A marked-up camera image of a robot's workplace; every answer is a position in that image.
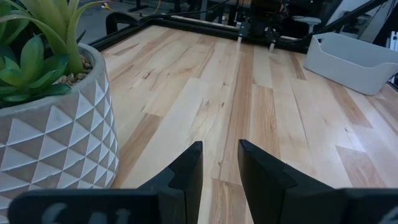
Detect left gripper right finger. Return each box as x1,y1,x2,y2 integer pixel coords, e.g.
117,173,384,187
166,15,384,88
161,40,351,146
238,139,398,224

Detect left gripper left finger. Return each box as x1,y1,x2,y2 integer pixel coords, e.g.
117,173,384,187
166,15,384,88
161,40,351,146
7,141,205,224

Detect succulent in triangle-patterned pot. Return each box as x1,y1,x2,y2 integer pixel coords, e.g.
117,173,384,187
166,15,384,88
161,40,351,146
0,0,121,224

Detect grey plastic bin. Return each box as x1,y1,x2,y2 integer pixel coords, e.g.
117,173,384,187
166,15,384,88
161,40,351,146
303,32,398,96

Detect white round stool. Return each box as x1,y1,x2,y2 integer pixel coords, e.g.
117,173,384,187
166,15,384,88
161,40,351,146
292,15,323,34

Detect black arched handle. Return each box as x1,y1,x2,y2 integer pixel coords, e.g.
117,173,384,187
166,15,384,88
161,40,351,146
105,11,142,35

